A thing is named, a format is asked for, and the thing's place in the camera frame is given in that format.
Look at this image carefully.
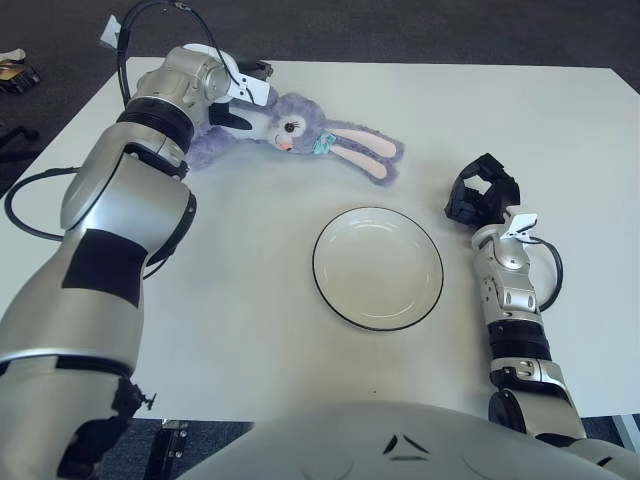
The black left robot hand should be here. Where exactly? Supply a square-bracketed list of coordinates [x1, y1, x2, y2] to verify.
[207, 58, 274, 132]

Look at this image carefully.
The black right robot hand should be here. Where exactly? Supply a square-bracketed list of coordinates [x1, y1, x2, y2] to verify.
[443, 153, 522, 231]

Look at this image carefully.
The purple plush bunny doll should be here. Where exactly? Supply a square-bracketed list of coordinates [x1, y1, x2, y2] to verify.
[185, 91, 405, 189]

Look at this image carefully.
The white plate with black rim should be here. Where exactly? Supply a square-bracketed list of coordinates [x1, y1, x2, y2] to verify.
[311, 205, 445, 332]

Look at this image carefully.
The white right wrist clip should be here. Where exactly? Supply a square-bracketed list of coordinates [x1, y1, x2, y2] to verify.
[502, 212, 540, 244]

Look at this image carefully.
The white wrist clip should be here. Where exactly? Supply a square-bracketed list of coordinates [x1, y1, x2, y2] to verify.
[225, 69, 274, 107]
[502, 212, 540, 244]

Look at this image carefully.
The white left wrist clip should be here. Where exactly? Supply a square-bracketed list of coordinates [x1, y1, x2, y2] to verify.
[225, 69, 274, 107]

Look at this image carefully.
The black floor stand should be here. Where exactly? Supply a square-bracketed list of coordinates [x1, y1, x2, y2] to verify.
[0, 127, 40, 161]

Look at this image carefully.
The black yellow box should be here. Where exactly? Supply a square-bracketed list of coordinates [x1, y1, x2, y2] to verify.
[0, 58, 41, 95]

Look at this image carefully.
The white table leg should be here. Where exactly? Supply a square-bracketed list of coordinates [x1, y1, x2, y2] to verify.
[614, 414, 640, 451]

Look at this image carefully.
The grey robot torso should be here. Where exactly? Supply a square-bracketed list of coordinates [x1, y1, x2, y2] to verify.
[169, 399, 640, 480]

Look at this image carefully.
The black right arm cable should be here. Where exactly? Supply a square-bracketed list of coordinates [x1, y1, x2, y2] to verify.
[524, 234, 565, 311]

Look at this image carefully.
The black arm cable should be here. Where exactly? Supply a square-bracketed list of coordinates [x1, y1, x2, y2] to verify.
[524, 234, 565, 311]
[4, 0, 236, 281]

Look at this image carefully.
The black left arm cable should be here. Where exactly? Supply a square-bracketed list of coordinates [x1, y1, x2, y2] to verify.
[4, 0, 236, 281]

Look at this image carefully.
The white cable label tag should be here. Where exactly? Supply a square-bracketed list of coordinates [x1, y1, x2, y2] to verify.
[99, 14, 121, 49]

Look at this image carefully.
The black under-table bracket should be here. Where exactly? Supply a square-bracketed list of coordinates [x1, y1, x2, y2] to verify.
[149, 418, 191, 480]

